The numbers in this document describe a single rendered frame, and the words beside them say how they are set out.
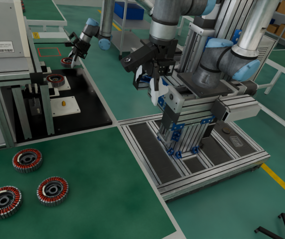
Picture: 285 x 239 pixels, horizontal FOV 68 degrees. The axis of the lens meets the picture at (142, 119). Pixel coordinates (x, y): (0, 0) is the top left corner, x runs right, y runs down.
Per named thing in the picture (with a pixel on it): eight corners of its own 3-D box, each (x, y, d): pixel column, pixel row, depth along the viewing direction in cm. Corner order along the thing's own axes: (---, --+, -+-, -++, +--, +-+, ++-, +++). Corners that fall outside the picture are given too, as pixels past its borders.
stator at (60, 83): (61, 77, 141) (60, 72, 139) (67, 85, 135) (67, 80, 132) (43, 80, 135) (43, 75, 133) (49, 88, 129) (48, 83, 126)
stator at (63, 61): (75, 60, 159) (75, 56, 157) (78, 67, 152) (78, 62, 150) (59, 62, 155) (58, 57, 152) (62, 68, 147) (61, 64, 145)
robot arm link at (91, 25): (101, 24, 141) (89, 17, 137) (93, 39, 145) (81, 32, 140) (99, 22, 147) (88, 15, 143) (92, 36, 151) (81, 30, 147)
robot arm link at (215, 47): (210, 58, 115) (220, 33, 107) (229, 70, 108) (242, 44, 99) (195, 60, 109) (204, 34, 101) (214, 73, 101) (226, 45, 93)
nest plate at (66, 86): (65, 77, 144) (65, 76, 143) (70, 89, 134) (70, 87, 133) (41, 79, 137) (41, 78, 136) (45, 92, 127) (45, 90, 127)
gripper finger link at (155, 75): (161, 90, 65) (158, 61, 63) (156, 91, 64) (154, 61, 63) (154, 91, 69) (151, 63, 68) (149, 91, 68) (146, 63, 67)
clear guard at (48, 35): (72, 36, 140) (72, 27, 136) (82, 52, 124) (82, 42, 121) (16, 37, 125) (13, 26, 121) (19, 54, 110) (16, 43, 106)
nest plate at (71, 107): (74, 97, 128) (74, 96, 128) (80, 112, 119) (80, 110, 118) (47, 101, 122) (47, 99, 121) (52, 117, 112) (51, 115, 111)
